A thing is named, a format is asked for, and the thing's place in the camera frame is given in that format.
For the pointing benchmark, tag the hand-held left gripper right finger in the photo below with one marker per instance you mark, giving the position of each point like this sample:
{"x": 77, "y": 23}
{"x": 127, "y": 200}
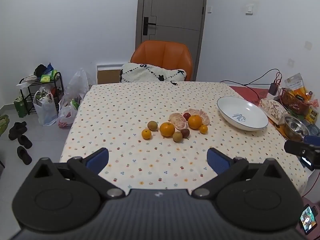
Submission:
{"x": 217, "y": 161}

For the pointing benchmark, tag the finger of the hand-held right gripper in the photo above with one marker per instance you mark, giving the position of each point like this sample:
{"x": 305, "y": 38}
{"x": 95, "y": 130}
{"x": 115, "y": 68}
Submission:
{"x": 312, "y": 140}
{"x": 295, "y": 148}

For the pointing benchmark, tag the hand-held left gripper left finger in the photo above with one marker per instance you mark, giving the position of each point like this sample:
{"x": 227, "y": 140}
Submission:
{"x": 98, "y": 158}

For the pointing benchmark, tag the small orange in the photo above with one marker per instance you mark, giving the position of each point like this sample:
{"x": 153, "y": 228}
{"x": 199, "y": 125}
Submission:
{"x": 203, "y": 129}
{"x": 146, "y": 134}

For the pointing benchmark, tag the large orange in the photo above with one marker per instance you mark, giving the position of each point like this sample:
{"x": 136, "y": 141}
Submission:
{"x": 195, "y": 121}
{"x": 167, "y": 129}

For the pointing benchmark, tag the peeled pomelo piece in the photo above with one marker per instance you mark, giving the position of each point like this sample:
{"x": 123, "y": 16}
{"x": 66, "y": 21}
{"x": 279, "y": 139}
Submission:
{"x": 203, "y": 116}
{"x": 177, "y": 120}

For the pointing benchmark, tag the brown-green kiwi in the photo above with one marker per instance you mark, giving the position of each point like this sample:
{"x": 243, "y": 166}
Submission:
{"x": 177, "y": 136}

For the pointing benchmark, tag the red passion fruit back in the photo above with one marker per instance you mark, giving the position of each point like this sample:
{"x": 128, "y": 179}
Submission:
{"x": 186, "y": 116}

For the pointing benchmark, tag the white plate with blue rim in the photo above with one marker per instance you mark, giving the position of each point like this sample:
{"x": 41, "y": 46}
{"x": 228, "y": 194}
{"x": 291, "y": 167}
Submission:
{"x": 237, "y": 110}

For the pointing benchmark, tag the metal bowl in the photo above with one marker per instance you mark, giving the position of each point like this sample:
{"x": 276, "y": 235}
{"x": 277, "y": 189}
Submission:
{"x": 296, "y": 127}

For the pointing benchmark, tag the yellow box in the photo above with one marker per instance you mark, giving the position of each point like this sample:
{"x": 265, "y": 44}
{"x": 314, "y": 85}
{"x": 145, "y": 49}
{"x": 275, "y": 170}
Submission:
{"x": 313, "y": 115}

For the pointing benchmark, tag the brown plastic basket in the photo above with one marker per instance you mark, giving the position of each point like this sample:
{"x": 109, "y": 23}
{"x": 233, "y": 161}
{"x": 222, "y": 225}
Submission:
{"x": 293, "y": 102}

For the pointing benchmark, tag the patterned fabric pouch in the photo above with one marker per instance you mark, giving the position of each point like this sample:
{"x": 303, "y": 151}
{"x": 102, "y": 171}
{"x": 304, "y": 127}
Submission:
{"x": 272, "y": 108}

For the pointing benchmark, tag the white plastic bag red print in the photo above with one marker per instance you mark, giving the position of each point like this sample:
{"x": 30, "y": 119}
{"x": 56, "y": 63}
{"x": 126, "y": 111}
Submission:
{"x": 67, "y": 115}

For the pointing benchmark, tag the white power strip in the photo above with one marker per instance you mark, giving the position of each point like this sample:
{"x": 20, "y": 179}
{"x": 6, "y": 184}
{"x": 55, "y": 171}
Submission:
{"x": 273, "y": 97}

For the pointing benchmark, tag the yellow snack packet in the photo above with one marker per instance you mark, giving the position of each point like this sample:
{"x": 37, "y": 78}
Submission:
{"x": 296, "y": 83}

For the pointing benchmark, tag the smartphone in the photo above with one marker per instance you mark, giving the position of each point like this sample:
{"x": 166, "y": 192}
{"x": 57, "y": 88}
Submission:
{"x": 308, "y": 219}

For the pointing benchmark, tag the black power adapter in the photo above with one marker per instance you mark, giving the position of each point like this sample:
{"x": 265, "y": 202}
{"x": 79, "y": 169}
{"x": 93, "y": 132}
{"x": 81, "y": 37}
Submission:
{"x": 273, "y": 88}

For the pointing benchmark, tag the black slipper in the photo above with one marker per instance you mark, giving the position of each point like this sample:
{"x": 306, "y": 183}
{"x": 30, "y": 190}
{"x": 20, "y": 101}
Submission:
{"x": 17, "y": 129}
{"x": 25, "y": 142}
{"x": 24, "y": 155}

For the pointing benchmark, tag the clear plastic bag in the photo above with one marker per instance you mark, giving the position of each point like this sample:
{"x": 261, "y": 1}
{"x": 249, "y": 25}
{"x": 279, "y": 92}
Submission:
{"x": 78, "y": 82}

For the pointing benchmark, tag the black shelf rack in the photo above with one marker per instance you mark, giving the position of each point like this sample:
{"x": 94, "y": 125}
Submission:
{"x": 58, "y": 85}

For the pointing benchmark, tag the green paper bag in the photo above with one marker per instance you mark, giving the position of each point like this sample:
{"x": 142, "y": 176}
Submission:
{"x": 20, "y": 106}

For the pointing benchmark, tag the white cushion with black lines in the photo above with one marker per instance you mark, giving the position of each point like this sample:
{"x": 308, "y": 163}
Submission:
{"x": 140, "y": 73}

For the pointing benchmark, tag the green packet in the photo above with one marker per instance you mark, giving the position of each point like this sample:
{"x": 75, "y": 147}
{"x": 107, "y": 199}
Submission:
{"x": 48, "y": 77}

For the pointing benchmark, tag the green patterned slipper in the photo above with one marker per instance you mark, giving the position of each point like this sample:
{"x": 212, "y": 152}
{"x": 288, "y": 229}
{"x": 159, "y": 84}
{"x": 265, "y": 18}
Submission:
{"x": 3, "y": 123}

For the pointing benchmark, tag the blue bag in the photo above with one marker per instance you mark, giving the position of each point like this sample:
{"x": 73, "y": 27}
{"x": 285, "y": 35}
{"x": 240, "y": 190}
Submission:
{"x": 49, "y": 67}

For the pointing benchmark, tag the black hat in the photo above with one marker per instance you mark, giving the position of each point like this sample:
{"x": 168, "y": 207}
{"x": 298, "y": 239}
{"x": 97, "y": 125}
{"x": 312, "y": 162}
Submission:
{"x": 40, "y": 69}

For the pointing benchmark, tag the orange chair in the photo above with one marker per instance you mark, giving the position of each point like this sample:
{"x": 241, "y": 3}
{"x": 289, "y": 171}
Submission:
{"x": 162, "y": 52}

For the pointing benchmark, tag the grey door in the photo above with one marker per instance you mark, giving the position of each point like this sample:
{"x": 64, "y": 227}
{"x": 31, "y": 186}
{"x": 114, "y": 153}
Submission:
{"x": 175, "y": 5}

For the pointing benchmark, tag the white wall socket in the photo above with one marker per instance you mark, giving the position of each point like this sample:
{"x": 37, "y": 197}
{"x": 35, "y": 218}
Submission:
{"x": 291, "y": 62}

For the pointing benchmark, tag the white light switch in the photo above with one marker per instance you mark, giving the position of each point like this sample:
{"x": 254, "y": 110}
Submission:
{"x": 250, "y": 8}

